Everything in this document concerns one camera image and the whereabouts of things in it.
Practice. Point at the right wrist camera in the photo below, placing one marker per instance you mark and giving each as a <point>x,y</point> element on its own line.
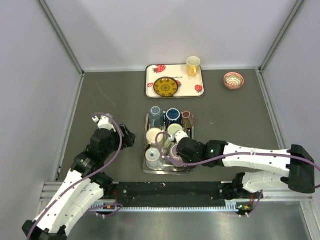
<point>179,135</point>

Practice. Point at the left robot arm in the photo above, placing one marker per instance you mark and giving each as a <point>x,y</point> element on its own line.
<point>85,183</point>

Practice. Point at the dark blue mug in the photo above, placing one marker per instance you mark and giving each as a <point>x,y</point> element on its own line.
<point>173,116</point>

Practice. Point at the grey blue mug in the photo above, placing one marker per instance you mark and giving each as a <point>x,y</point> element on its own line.
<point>156,117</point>

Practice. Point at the strawberry serving tray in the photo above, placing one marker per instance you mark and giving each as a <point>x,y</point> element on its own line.
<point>189,86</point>

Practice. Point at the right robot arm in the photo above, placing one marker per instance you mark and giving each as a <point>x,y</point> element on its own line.
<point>293,168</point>

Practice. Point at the yellow patterned plate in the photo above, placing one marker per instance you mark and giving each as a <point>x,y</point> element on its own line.
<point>166,87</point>

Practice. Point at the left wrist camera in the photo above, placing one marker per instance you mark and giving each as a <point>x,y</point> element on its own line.
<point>104,121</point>

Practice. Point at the yellow mug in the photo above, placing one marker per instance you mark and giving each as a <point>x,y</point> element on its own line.
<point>192,65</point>

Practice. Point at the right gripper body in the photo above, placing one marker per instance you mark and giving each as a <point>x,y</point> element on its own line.
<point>188,160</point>

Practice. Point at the green mug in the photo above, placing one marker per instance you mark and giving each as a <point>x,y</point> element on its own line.
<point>171,130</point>

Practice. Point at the light blue white mug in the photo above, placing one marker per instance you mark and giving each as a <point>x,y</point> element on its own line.
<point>154,159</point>

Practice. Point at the brown striped cup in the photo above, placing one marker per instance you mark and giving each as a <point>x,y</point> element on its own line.
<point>188,120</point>

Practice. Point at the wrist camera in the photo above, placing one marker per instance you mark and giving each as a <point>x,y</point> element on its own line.
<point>104,121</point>
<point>179,135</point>

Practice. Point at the pink patterned bowl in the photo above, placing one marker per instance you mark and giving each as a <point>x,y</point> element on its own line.
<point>233,81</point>

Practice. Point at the metal tray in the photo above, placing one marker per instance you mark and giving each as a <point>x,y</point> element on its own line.
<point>170,168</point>

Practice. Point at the cream mug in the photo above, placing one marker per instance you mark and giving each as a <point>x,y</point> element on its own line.
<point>151,138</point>

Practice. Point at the purple mug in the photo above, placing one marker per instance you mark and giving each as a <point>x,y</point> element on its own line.
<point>173,153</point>

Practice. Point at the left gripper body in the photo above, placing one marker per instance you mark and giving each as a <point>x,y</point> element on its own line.
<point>126,141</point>

